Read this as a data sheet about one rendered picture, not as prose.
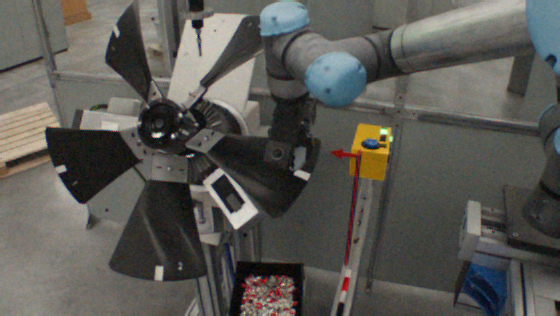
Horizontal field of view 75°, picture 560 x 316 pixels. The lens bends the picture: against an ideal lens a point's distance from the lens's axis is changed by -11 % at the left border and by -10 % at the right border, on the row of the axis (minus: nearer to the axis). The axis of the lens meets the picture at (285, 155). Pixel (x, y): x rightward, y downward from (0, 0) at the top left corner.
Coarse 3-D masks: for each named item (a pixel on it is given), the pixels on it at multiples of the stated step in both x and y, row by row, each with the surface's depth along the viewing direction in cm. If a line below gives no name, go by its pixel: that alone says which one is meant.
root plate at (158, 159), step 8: (152, 160) 91; (160, 160) 92; (168, 160) 94; (176, 160) 95; (184, 160) 96; (152, 168) 91; (160, 168) 92; (176, 168) 95; (184, 168) 96; (152, 176) 91; (160, 176) 92; (168, 176) 93; (176, 176) 94; (184, 176) 96
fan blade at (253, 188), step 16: (224, 144) 91; (240, 144) 91; (256, 144) 92; (320, 144) 91; (224, 160) 87; (240, 160) 87; (256, 160) 87; (240, 176) 84; (256, 176) 84; (272, 176) 85; (288, 176) 85; (256, 192) 82; (272, 192) 82; (288, 192) 83; (272, 208) 81; (288, 208) 81
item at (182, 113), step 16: (144, 112) 90; (160, 112) 89; (176, 112) 88; (192, 112) 99; (144, 128) 90; (160, 128) 89; (176, 128) 87; (192, 128) 92; (208, 128) 99; (144, 144) 89; (160, 144) 88; (176, 144) 89
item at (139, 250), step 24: (144, 192) 89; (168, 192) 92; (144, 216) 89; (168, 216) 91; (192, 216) 95; (120, 240) 87; (144, 240) 88; (168, 240) 90; (192, 240) 93; (120, 264) 86; (144, 264) 88; (168, 264) 90; (192, 264) 92
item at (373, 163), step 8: (360, 128) 119; (368, 128) 119; (376, 128) 119; (360, 136) 115; (368, 136) 115; (376, 136) 115; (360, 144) 111; (352, 152) 110; (368, 152) 108; (376, 152) 108; (384, 152) 107; (352, 160) 111; (368, 160) 109; (376, 160) 109; (384, 160) 108; (352, 168) 112; (360, 168) 111; (368, 168) 111; (376, 168) 110; (384, 168) 109; (360, 176) 113; (368, 176) 112; (376, 176) 111
